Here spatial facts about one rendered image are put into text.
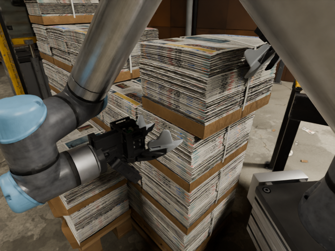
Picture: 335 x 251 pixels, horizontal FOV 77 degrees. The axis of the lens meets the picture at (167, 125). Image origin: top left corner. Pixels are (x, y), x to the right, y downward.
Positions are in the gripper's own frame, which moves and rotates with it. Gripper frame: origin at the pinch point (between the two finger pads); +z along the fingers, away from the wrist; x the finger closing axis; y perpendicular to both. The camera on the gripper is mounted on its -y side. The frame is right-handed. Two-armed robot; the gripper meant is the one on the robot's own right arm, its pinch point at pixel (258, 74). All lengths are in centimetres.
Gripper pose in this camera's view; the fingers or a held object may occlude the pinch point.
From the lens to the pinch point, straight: 66.0
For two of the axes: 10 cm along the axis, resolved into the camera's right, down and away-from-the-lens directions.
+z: -3.3, 5.8, 7.4
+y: -5.9, -7.4, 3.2
